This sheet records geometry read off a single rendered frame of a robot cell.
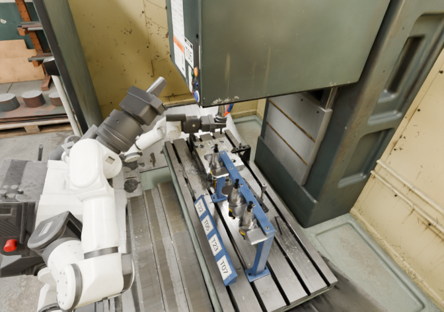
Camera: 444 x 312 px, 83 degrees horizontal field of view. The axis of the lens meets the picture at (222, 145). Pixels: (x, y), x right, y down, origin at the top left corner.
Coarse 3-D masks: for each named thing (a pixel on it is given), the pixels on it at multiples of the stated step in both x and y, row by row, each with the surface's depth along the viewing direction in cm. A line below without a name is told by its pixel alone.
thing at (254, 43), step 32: (192, 0) 65; (224, 0) 62; (256, 0) 65; (288, 0) 68; (320, 0) 72; (352, 0) 76; (384, 0) 80; (192, 32) 71; (224, 32) 67; (256, 32) 71; (288, 32) 74; (320, 32) 78; (352, 32) 83; (224, 64) 73; (256, 64) 77; (288, 64) 81; (320, 64) 86; (352, 64) 92; (224, 96) 79; (256, 96) 84
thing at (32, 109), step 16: (0, 96) 325; (32, 96) 329; (48, 96) 361; (0, 112) 322; (16, 112) 323; (32, 112) 324; (48, 112) 326; (64, 112) 327; (0, 128) 309; (32, 128) 320; (48, 128) 333; (64, 128) 334; (80, 128) 338
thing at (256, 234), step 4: (256, 228) 88; (260, 228) 89; (248, 232) 87; (252, 232) 87; (256, 232) 87; (260, 232) 87; (244, 236) 86; (248, 236) 86; (252, 236) 86; (256, 236) 86; (260, 236) 86; (264, 236) 86; (248, 240) 85; (252, 240) 85; (256, 240) 85; (260, 240) 85; (264, 240) 85; (252, 244) 84
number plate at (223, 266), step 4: (224, 256) 107; (220, 260) 108; (224, 260) 106; (220, 264) 107; (224, 264) 105; (228, 264) 104; (220, 268) 106; (224, 268) 105; (228, 268) 103; (224, 272) 104; (228, 272) 103; (224, 276) 103
